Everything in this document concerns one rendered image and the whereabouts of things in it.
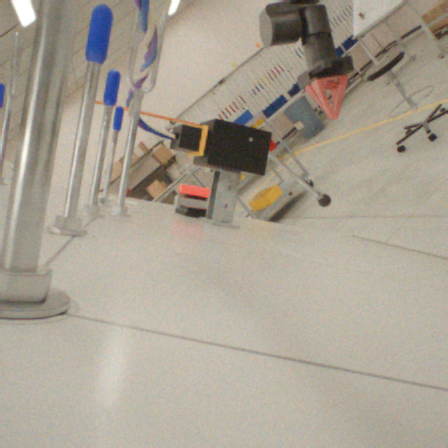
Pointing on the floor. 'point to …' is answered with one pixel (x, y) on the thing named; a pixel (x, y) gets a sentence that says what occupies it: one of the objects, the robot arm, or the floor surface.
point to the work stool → (405, 98)
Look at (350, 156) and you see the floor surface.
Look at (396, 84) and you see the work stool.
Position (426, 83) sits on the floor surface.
